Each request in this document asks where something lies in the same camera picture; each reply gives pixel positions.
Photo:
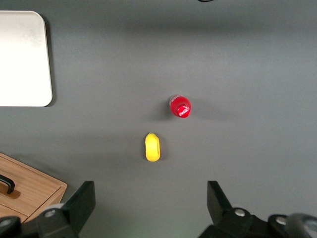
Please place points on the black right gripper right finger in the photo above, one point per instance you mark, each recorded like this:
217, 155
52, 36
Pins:
220, 210

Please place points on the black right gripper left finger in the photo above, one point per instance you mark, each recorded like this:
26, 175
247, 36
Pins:
79, 208

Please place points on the red coke bottle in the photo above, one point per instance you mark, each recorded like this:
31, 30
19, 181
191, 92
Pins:
179, 106

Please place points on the beige rectangular tray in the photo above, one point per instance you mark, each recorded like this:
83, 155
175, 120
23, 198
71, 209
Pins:
22, 62

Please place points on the wooden drawer cabinet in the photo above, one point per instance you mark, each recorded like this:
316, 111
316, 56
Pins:
34, 188

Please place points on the wooden drawer front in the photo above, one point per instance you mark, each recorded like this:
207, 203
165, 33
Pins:
37, 183

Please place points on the yellow lemon toy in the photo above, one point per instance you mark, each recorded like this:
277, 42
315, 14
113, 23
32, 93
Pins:
151, 148

